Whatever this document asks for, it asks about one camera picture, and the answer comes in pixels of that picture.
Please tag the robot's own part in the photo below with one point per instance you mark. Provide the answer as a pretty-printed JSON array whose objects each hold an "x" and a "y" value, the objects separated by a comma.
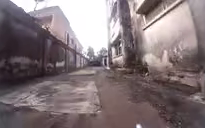
[{"x": 138, "y": 126}]

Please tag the trees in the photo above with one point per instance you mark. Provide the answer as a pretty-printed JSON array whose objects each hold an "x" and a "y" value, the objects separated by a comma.
[{"x": 95, "y": 53}]

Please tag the grey stained building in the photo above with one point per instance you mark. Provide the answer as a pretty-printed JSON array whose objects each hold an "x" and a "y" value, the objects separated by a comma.
[{"x": 163, "y": 36}]

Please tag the long dark stained wall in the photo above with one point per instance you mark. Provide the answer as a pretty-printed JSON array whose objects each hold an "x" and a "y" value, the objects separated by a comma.
[{"x": 20, "y": 53}]

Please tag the pink building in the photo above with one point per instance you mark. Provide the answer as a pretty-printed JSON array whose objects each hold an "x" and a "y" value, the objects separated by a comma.
[{"x": 56, "y": 23}]

